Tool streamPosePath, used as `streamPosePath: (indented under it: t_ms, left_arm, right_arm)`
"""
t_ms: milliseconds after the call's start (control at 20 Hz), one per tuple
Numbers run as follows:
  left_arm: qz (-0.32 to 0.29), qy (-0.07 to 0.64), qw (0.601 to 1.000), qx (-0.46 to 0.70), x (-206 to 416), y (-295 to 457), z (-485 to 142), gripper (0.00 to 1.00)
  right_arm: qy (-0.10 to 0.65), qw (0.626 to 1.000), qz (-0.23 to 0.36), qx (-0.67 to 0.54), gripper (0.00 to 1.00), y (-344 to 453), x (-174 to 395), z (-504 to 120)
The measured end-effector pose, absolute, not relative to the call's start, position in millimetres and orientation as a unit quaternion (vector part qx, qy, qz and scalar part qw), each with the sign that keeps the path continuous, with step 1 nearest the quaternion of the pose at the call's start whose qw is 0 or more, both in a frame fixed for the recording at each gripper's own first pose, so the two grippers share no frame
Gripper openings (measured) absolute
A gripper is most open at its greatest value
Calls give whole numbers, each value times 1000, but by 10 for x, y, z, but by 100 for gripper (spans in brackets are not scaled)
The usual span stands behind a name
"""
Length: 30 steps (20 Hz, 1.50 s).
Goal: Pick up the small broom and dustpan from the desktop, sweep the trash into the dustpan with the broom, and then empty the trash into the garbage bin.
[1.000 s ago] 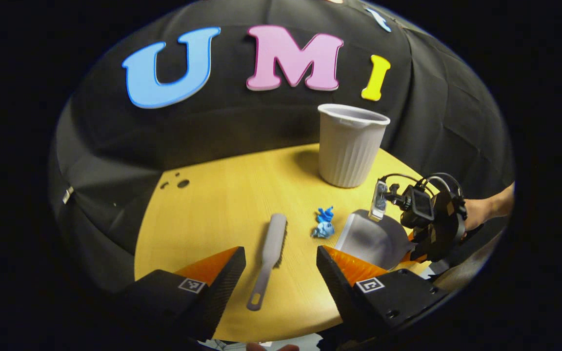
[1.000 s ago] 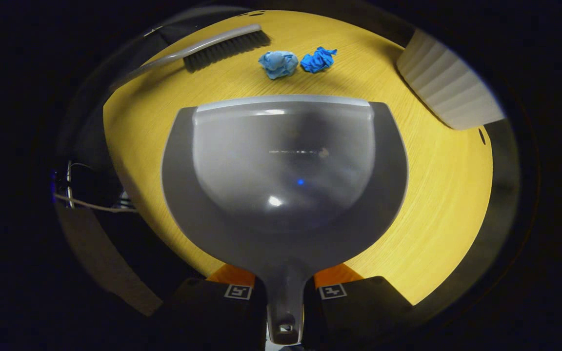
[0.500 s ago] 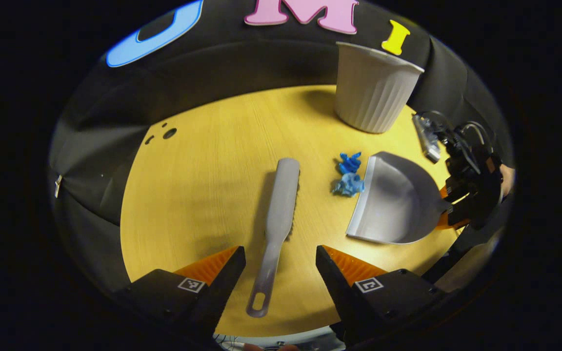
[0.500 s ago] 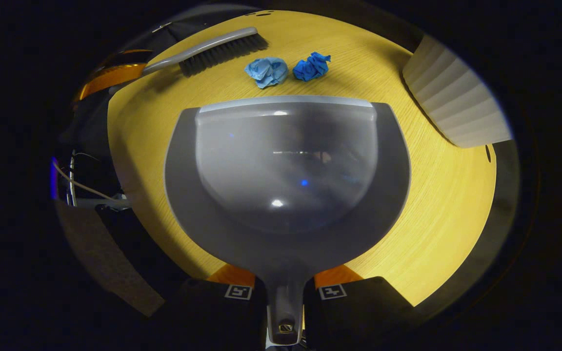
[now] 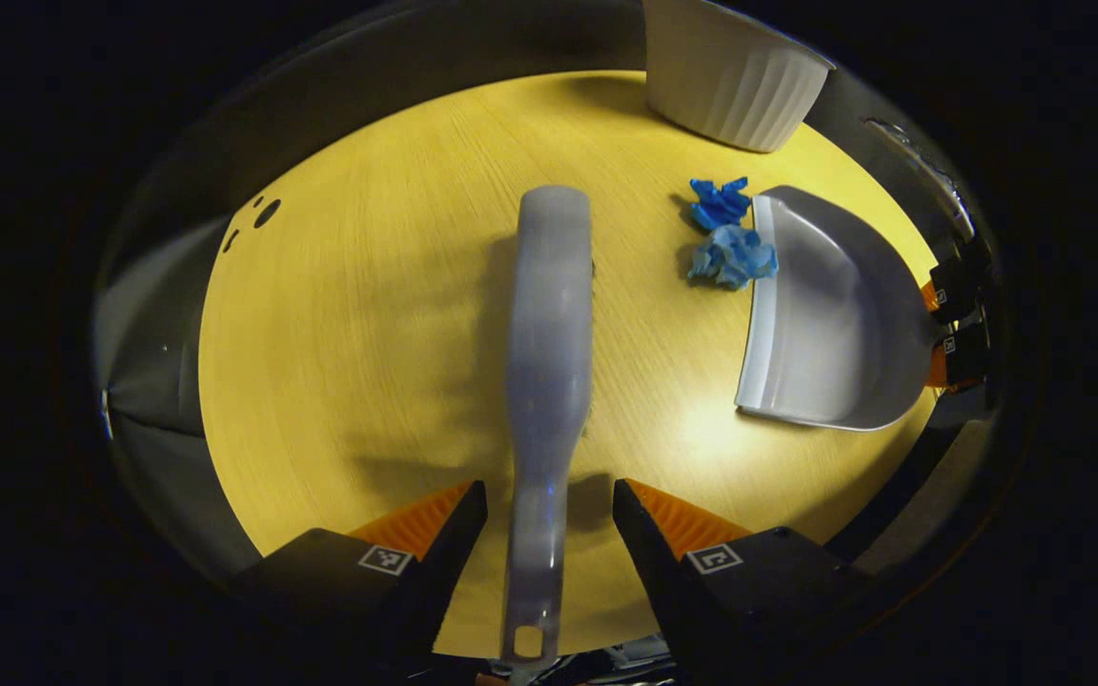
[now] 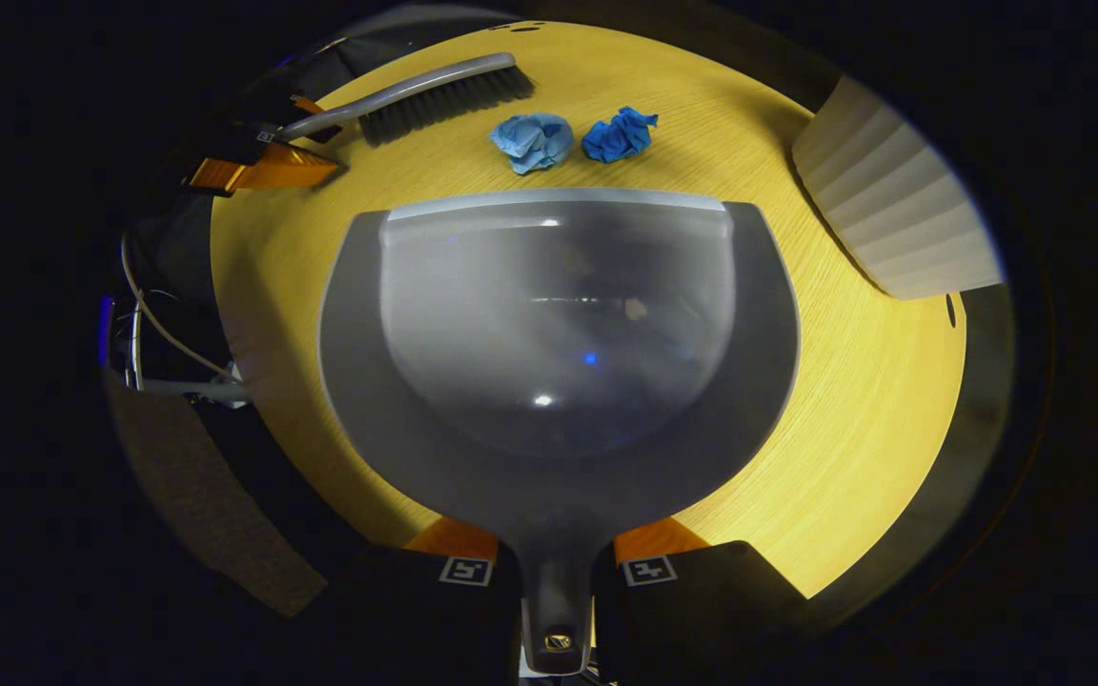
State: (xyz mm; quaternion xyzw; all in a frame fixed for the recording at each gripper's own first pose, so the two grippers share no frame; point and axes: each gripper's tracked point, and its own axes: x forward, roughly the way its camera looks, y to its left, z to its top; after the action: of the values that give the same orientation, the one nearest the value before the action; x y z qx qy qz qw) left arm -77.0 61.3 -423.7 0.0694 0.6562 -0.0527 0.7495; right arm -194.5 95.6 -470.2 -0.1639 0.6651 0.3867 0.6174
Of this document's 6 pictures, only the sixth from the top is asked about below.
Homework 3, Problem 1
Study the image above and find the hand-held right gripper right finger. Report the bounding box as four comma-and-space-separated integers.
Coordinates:
592, 516, 812, 686

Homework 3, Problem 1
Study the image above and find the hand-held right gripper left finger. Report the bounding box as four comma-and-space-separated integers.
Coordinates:
320, 514, 523, 686

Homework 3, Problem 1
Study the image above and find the small grey broom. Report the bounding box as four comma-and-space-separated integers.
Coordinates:
274, 52, 536, 149

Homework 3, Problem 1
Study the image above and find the light blue paper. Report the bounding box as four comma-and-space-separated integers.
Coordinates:
489, 112, 576, 175

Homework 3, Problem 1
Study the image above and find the grey dustpan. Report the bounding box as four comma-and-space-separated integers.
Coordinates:
317, 187, 803, 676

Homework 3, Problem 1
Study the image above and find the white ribbed garbage bin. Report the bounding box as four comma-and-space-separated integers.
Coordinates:
790, 74, 1006, 301

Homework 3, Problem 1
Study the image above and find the wooden desktop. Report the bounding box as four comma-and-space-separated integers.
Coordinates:
209, 19, 969, 601

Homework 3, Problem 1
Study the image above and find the white cable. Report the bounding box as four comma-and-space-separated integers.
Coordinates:
120, 233, 231, 377

